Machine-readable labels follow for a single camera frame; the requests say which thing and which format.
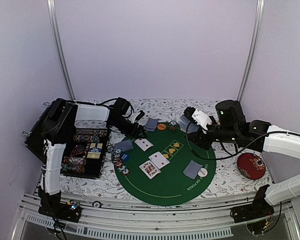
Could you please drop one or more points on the blue playing card deck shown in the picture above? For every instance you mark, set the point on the blue playing card deck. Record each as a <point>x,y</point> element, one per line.
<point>184,123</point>

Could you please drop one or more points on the chip row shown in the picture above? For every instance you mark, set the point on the chip row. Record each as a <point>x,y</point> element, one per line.
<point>73,160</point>
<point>72,168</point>
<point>89,135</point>

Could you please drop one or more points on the front aluminium rail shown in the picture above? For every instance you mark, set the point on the front aluminium rail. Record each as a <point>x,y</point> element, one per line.
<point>210,219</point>

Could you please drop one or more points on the upper near chip row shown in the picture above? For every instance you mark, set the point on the upper near chip row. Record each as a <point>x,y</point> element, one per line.
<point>73,160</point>

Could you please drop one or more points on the dealt blue card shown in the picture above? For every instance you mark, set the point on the dealt blue card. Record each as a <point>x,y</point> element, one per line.
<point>151,124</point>
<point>192,169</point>
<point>125,145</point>

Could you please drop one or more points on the red floral round pouch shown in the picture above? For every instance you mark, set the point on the red floral round pouch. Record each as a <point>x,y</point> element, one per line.
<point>251,166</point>

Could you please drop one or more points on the right aluminium frame post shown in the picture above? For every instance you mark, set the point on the right aluminium frame post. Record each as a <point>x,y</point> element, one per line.
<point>257,24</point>

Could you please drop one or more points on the far chip row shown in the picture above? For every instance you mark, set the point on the far chip row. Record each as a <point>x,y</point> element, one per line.
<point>89,135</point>

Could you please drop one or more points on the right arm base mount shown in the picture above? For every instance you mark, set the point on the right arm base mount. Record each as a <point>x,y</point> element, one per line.
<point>259,208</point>

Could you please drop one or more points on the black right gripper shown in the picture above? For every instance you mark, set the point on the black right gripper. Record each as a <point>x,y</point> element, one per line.
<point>200,140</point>

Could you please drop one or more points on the black poker chip case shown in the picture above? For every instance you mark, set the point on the black poker chip case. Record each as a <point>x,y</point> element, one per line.
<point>34,142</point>

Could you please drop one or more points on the face-up three of diamonds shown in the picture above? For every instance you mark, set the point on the face-up three of diamonds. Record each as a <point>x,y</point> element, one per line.
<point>143,144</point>

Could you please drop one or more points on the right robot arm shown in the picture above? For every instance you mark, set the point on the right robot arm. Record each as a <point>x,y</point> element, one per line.
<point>257,135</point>

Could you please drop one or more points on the face-up king card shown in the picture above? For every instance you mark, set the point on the face-up king card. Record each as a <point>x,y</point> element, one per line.
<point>149,169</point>

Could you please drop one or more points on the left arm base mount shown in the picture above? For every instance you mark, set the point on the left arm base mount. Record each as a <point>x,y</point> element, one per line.
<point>51,206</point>

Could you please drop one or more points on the stack of poker chips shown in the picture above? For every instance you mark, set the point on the stack of poker chips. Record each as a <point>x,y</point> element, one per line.
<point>173,125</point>
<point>116,155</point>

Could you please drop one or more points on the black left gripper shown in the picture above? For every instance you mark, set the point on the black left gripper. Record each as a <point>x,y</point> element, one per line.
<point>134,132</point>

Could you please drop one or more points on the white dealer button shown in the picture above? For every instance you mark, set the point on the white dealer button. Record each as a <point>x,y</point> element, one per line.
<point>203,172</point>

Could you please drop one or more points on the blue small blind button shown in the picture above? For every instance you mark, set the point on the blue small blind button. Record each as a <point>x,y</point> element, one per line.
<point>125,157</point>

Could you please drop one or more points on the left aluminium frame post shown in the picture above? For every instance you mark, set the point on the left aluminium frame post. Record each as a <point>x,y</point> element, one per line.
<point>52,13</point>

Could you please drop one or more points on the floral white tablecloth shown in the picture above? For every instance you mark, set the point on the floral white tablecloth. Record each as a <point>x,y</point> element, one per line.
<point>227,182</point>

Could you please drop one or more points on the round green poker mat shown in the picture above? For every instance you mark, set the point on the round green poker mat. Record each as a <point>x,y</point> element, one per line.
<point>170,187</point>

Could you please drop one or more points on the fallen chip on rail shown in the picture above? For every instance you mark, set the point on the fallen chip on rail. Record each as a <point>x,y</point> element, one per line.
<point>96,204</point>

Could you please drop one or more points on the aluminium frame post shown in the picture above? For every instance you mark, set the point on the aluminium frame post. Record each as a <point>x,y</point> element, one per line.
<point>257,24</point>
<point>52,13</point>

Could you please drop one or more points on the boxed texas holdem cards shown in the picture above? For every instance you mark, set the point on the boxed texas holdem cards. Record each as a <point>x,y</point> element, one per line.
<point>94,151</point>

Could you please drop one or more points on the orange big blind button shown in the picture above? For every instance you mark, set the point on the orange big blind button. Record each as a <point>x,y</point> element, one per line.
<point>161,126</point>

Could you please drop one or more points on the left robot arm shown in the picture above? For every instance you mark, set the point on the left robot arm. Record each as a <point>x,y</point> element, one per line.
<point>59,127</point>

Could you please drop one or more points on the face-up two of diamonds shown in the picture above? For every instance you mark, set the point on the face-up two of diamonds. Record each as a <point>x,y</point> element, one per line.
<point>158,160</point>

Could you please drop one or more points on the lower near chip row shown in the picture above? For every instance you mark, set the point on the lower near chip row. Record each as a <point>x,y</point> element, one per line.
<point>72,168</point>

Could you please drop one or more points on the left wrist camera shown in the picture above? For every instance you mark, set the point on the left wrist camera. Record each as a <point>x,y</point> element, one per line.
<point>136,116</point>

